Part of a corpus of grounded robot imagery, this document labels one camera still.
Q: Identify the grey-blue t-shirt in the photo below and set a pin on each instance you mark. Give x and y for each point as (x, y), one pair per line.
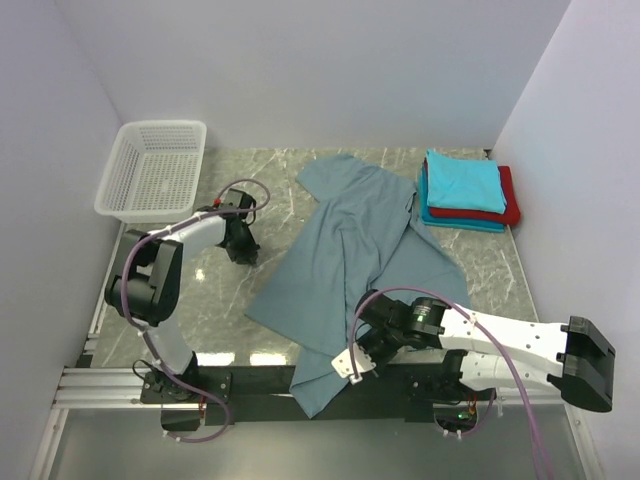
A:
(364, 234)

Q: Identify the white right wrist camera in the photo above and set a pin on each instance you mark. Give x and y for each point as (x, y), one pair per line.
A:
(352, 364)

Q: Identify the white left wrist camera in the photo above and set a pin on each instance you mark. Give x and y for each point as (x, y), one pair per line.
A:
(235, 199)

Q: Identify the white perforated plastic basket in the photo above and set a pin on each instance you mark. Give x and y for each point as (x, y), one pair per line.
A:
(152, 173)

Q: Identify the teal folded t-shirt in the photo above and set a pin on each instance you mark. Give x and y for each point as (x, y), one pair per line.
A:
(466, 224)

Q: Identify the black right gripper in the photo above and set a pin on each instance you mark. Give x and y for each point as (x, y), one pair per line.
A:
(373, 345)

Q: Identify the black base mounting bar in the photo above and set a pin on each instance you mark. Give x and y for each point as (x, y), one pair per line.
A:
(411, 392)

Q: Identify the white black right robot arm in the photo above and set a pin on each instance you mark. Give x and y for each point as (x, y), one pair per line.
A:
(484, 351)

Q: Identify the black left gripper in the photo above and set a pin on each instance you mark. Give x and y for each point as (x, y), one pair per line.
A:
(241, 244)

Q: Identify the light blue folded t-shirt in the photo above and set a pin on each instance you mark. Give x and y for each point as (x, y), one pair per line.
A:
(464, 184)

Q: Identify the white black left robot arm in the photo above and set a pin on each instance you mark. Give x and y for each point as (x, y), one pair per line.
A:
(144, 283)

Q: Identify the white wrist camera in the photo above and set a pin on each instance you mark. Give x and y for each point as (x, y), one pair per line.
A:
(352, 364)
(235, 199)

